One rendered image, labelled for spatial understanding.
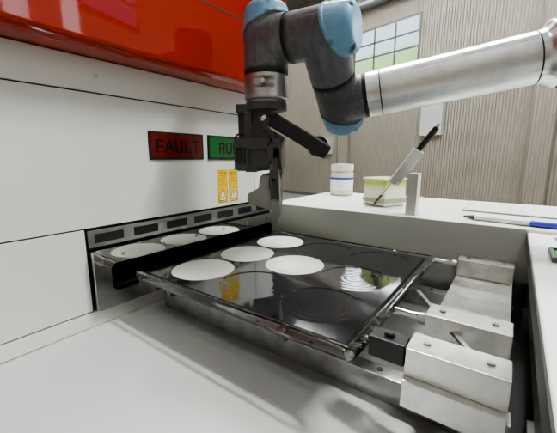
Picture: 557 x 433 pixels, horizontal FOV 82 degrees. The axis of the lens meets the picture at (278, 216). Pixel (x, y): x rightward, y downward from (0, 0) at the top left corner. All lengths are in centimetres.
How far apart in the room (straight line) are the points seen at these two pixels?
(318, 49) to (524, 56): 29
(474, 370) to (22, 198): 53
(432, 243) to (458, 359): 37
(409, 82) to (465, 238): 29
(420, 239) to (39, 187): 63
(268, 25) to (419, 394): 52
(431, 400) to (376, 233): 42
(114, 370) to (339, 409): 27
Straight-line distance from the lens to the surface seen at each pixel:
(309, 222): 77
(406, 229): 69
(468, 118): 726
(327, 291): 46
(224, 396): 41
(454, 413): 35
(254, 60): 58
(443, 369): 34
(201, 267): 56
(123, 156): 57
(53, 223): 54
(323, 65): 56
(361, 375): 41
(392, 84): 59
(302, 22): 55
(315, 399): 41
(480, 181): 714
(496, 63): 61
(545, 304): 35
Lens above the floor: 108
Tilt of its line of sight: 10 degrees down
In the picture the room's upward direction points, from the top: straight up
